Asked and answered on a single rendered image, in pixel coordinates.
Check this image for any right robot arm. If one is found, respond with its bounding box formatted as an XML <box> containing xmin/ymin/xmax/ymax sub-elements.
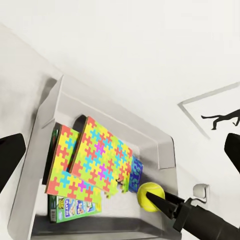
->
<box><xmin>146</xmin><ymin>183</ymin><xmax>240</xmax><ymax>240</ymax></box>

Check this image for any jigsaw puzzle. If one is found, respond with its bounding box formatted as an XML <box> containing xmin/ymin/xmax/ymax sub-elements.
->
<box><xmin>69</xmin><ymin>116</ymin><xmax>133</xmax><ymax>196</ymax></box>
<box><xmin>45</xmin><ymin>124</ymin><xmax>111</xmax><ymax>204</ymax></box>

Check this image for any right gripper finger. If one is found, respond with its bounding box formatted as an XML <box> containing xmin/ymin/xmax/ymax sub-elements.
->
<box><xmin>164</xmin><ymin>191</ymin><xmax>185</xmax><ymax>205</ymax></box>
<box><xmin>146</xmin><ymin>191</ymin><xmax>184</xmax><ymax>220</ymax></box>

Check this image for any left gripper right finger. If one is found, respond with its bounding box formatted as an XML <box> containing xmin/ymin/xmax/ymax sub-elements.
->
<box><xmin>224</xmin><ymin>133</ymin><xmax>240</xmax><ymax>173</ymax></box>

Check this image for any board game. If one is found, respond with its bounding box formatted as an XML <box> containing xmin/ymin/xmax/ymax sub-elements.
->
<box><xmin>128</xmin><ymin>156</ymin><xmax>144</xmax><ymax>193</ymax></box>
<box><xmin>49</xmin><ymin>129</ymin><xmax>102</xmax><ymax>224</ymax></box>

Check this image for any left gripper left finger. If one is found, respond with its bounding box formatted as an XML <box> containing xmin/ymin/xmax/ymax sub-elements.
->
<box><xmin>0</xmin><ymin>133</ymin><xmax>26</xmax><ymax>193</ymax></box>

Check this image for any toy box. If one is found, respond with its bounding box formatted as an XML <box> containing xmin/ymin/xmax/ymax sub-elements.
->
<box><xmin>8</xmin><ymin>73</ymin><xmax>182</xmax><ymax>240</ymax></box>

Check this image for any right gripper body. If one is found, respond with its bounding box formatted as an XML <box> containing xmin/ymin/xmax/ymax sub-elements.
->
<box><xmin>173</xmin><ymin>197</ymin><xmax>224</xmax><ymax>240</ymax></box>

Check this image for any tennis ball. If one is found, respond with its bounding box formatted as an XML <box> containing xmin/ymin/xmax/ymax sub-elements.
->
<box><xmin>137</xmin><ymin>182</ymin><xmax>166</xmax><ymax>212</ymax></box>

